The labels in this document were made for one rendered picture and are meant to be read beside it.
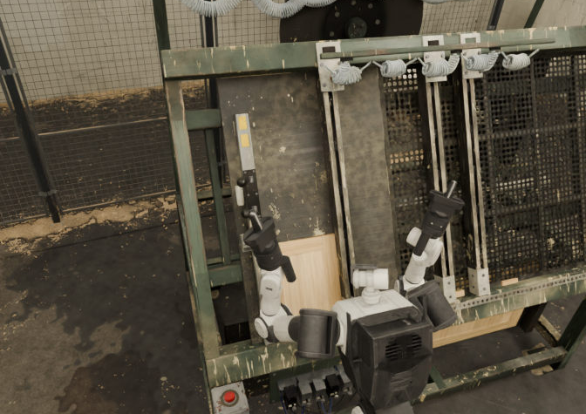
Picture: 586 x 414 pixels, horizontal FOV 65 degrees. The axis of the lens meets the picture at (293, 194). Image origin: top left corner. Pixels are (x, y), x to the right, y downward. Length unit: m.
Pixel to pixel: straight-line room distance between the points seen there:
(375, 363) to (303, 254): 0.68
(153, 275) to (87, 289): 0.46
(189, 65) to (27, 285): 2.48
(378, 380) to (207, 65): 1.22
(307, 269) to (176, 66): 0.97
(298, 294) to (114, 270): 2.02
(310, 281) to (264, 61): 0.92
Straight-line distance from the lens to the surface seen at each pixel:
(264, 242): 1.46
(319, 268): 2.00
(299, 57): 1.87
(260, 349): 2.00
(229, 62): 1.80
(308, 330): 1.49
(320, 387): 2.07
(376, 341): 1.41
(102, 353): 3.26
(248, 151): 1.84
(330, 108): 1.95
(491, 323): 3.09
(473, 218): 2.26
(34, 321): 3.59
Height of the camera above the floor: 2.52
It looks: 36 degrees down
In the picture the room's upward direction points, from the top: 3 degrees clockwise
